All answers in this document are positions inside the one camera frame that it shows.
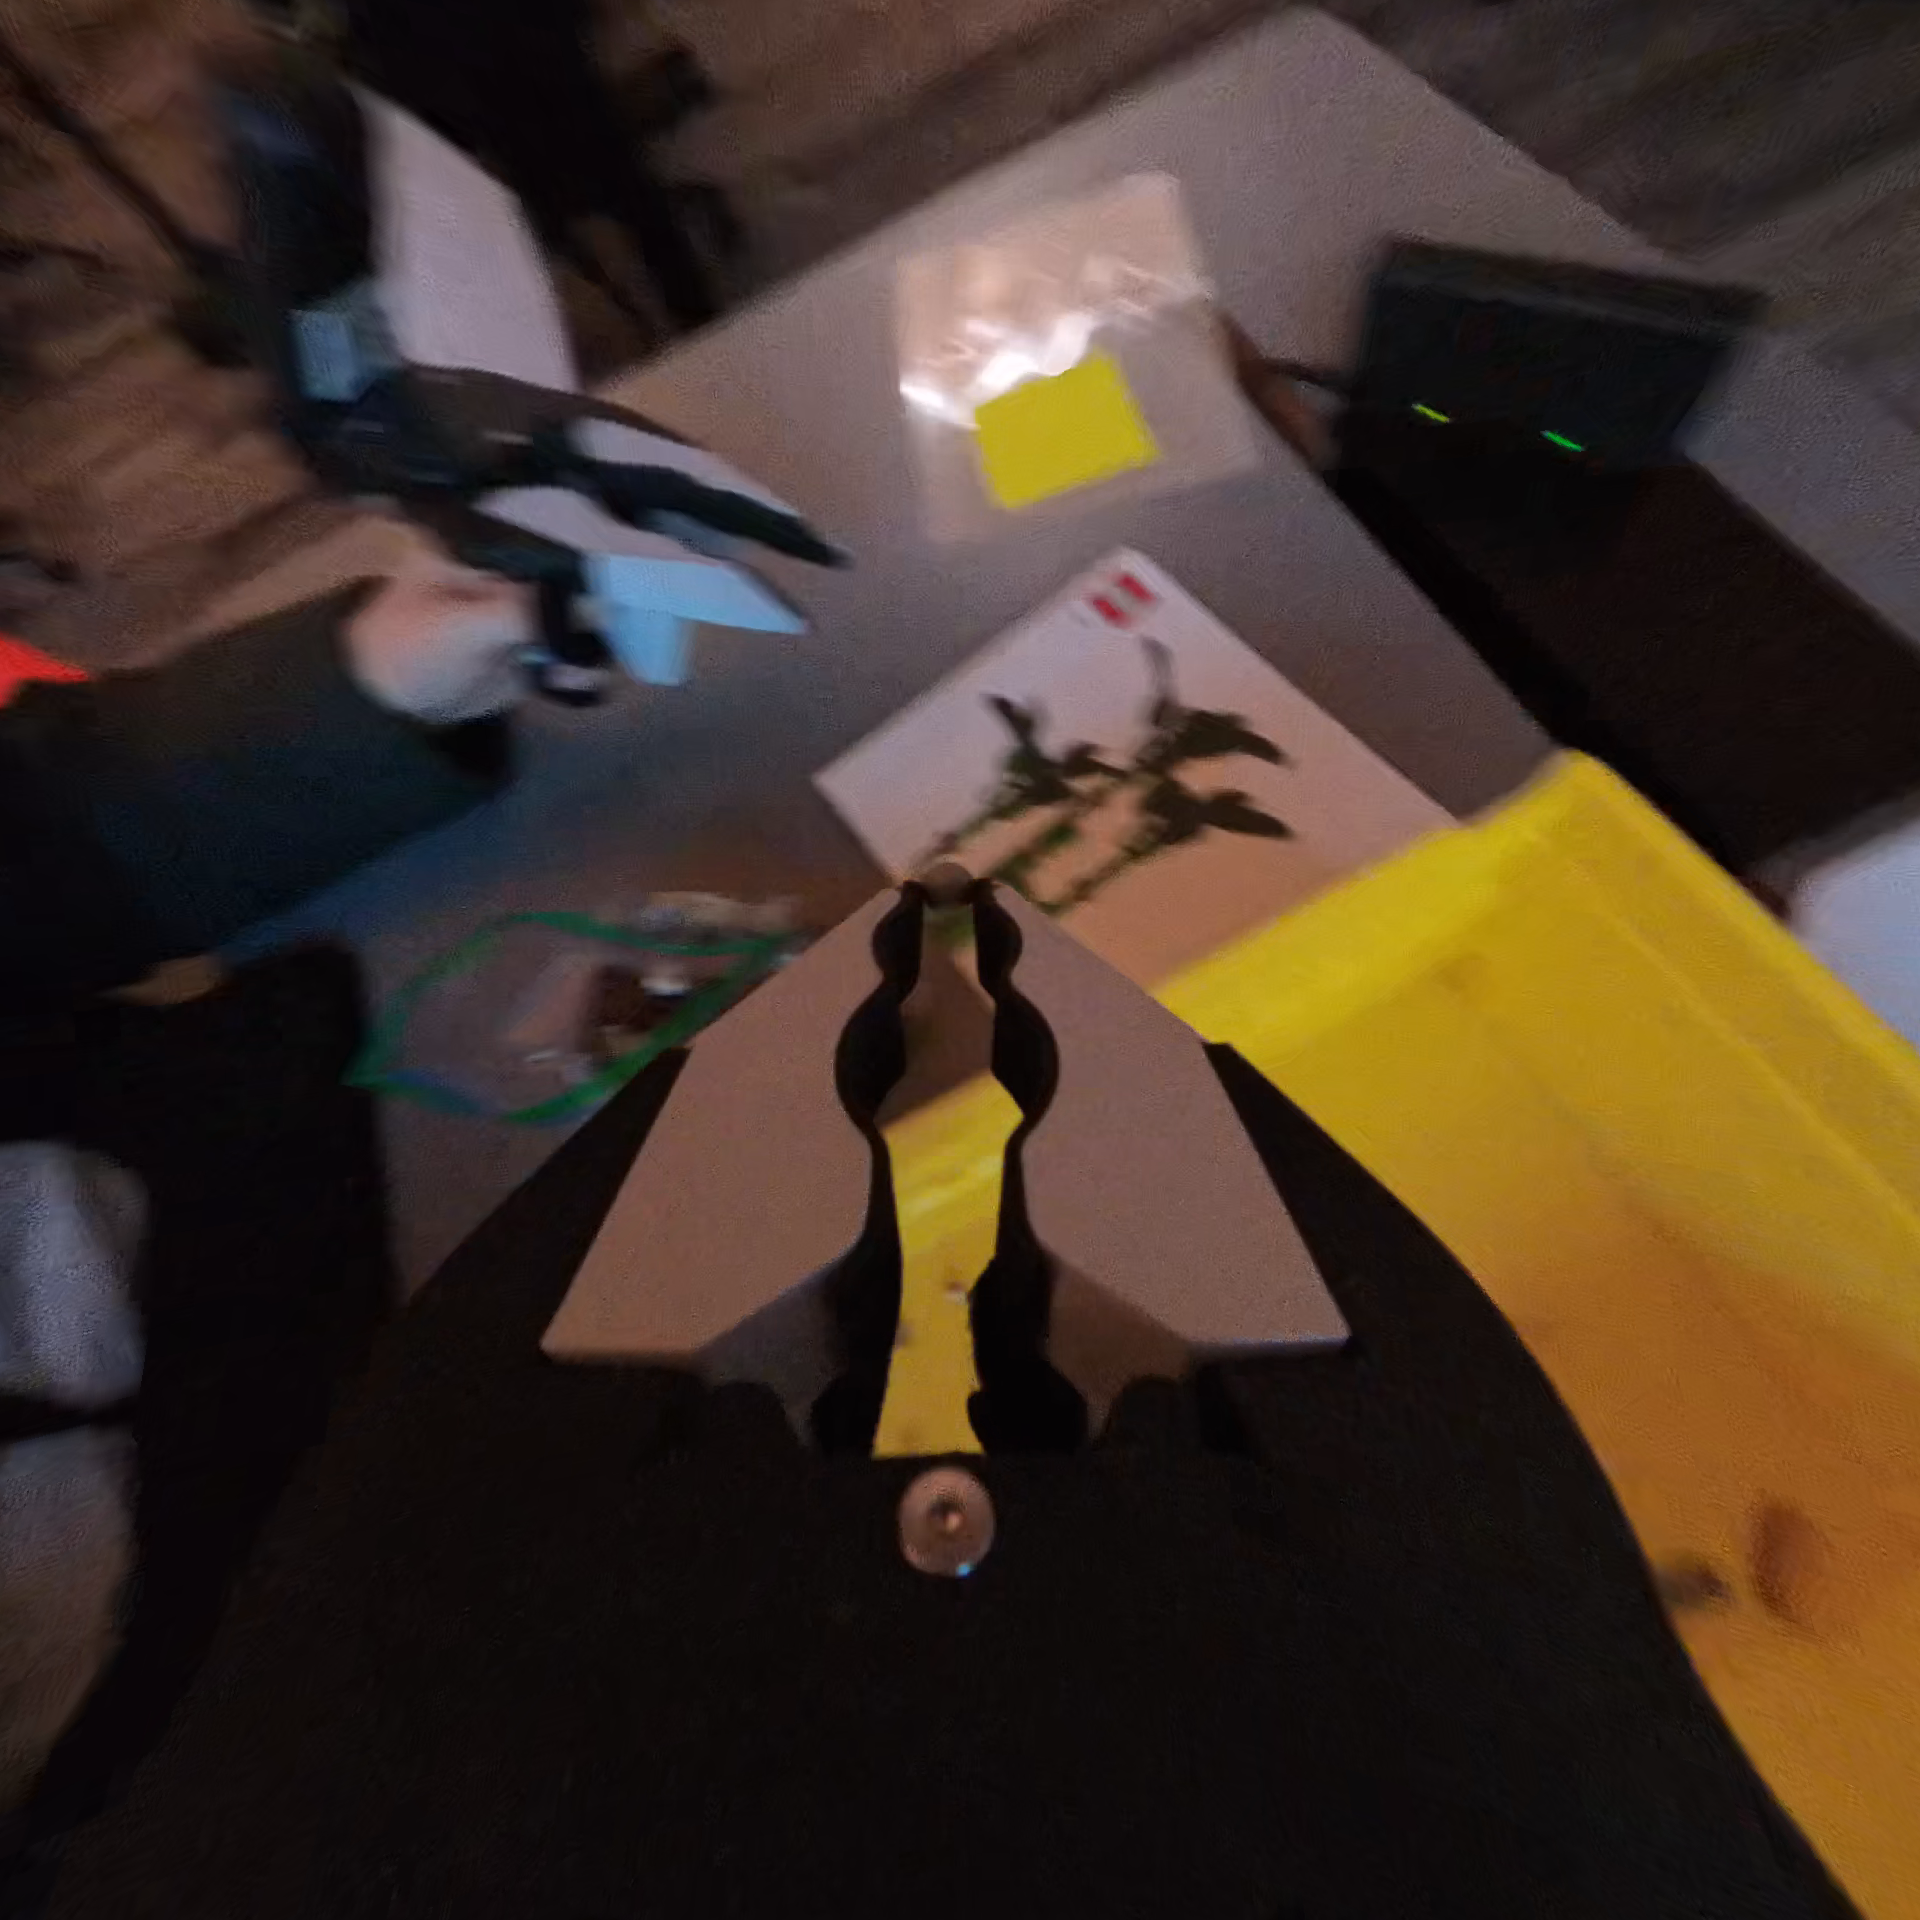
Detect black device with green lights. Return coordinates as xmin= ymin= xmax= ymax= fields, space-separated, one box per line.
xmin=1359 ymin=240 xmax=1764 ymax=472

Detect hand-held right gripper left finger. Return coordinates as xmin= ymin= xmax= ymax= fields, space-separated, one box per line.
xmin=538 ymin=879 xmax=928 ymax=1456

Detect clear plastic sheet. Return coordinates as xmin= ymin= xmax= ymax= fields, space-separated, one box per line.
xmin=891 ymin=166 xmax=1261 ymax=544

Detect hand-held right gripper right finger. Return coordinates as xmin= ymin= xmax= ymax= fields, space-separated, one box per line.
xmin=965 ymin=877 xmax=1353 ymax=1456

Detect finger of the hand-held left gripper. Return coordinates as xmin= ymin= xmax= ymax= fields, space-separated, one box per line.
xmin=567 ymin=419 xmax=855 ymax=568
xmin=589 ymin=550 xmax=816 ymax=688

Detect pile of mixed toy bricks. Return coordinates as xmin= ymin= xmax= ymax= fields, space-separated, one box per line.
xmin=511 ymin=901 xmax=797 ymax=1081

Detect small toy bricks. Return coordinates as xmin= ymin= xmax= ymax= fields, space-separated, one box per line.
xmin=931 ymin=1258 xmax=1841 ymax=1641

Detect dark power cable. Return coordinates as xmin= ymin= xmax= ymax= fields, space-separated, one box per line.
xmin=1223 ymin=315 xmax=1368 ymax=451

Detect white rounded object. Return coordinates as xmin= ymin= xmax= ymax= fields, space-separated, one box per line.
xmin=356 ymin=87 xmax=585 ymax=394

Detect clear zip bag green seal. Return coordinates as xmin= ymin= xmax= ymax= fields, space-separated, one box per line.
xmin=345 ymin=891 xmax=811 ymax=1127

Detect toy instruction booklet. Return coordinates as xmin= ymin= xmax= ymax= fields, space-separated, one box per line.
xmin=815 ymin=545 xmax=1461 ymax=991

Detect yellow sticky note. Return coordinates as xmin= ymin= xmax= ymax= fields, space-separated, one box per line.
xmin=972 ymin=347 xmax=1164 ymax=512

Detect person's left forearm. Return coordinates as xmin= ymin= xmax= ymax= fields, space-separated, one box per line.
xmin=82 ymin=591 xmax=520 ymax=915

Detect person's pale garment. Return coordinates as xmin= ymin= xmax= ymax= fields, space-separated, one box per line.
xmin=0 ymin=1147 xmax=154 ymax=1727

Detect yellow plastic bin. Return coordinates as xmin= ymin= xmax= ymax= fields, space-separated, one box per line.
xmin=879 ymin=750 xmax=1920 ymax=1920

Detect grey desk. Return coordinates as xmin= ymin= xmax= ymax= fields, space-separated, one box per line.
xmin=224 ymin=7 xmax=1562 ymax=1290

